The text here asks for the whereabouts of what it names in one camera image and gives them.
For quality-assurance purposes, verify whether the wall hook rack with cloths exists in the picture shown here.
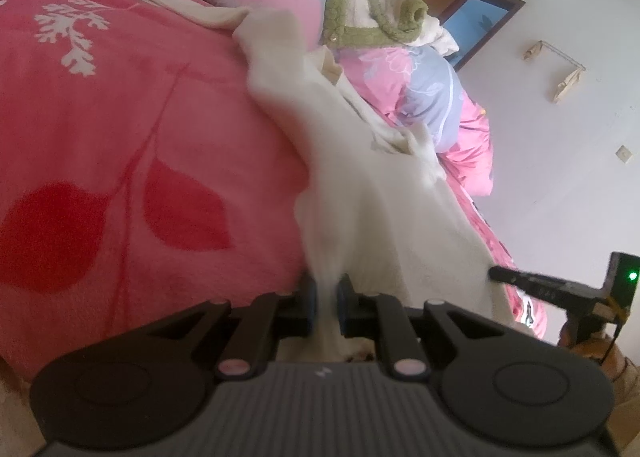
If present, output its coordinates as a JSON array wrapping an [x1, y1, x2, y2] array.
[[522, 40, 587, 105]]

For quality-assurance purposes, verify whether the white fleece garment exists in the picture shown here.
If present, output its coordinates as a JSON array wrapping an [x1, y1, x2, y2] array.
[[150, 0, 541, 363]]

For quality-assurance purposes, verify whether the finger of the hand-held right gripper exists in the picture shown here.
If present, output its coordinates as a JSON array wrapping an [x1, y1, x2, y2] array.
[[489, 264, 551, 296]]

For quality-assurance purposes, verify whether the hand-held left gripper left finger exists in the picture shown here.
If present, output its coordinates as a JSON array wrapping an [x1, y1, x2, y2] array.
[[145, 273, 319, 382]]

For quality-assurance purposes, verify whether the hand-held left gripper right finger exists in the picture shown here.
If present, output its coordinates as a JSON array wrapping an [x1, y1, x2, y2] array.
[[336, 273, 506, 382]]

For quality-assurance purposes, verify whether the pink floral bed blanket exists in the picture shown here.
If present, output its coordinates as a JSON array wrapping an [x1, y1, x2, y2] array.
[[0, 0, 548, 388]]

